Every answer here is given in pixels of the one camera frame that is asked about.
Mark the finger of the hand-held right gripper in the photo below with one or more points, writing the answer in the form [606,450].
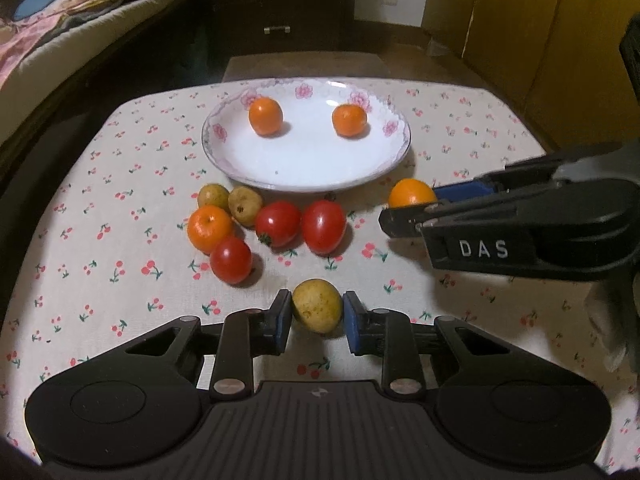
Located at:
[462,191]
[400,222]

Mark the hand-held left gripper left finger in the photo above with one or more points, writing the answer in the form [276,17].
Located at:
[283,321]

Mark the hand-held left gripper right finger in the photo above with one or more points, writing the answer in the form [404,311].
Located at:
[352,324]

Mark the small orange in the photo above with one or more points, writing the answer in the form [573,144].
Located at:
[411,192]
[210,229]
[350,120]
[265,116]

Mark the small yellow-green fruit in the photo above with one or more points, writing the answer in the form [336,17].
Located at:
[213,196]
[245,205]
[317,306]

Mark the red tomato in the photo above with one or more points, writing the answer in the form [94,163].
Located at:
[277,224]
[230,260]
[323,226]

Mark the white floral-rimmed plate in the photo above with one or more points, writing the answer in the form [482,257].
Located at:
[310,160]

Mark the person's right hand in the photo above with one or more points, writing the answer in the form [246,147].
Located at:
[610,325]

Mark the yellow wooden wardrobe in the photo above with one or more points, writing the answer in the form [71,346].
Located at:
[540,35]

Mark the brown chair seat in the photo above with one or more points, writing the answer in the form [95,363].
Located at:
[305,66]

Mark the cherry-print tablecloth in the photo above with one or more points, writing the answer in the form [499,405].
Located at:
[125,185]

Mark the dark wooden dresser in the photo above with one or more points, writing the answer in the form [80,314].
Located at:
[310,10]

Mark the bed with bedding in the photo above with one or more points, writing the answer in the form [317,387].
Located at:
[75,55]

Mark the pink floral blanket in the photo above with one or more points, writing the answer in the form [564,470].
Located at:
[30,35]

